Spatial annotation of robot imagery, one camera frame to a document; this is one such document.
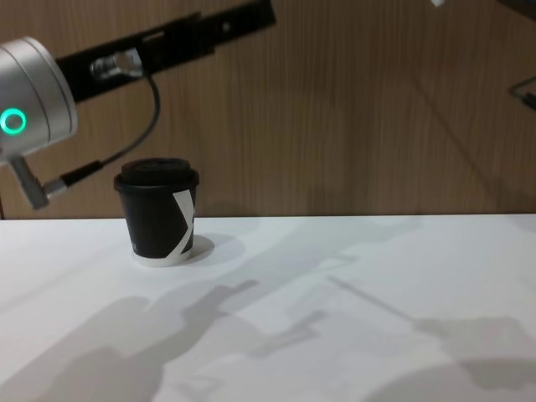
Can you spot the black plastic cup lid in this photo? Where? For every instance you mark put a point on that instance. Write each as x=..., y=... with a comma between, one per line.
x=157, y=176

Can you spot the black paper cup white pattern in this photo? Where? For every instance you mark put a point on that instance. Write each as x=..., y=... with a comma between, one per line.
x=151, y=226

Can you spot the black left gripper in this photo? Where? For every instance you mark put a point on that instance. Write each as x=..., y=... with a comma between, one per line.
x=125, y=67

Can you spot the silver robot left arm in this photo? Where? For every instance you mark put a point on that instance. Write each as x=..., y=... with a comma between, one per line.
x=37, y=100

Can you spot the dark robot right arm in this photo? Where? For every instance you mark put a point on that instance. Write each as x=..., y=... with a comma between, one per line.
x=527, y=90

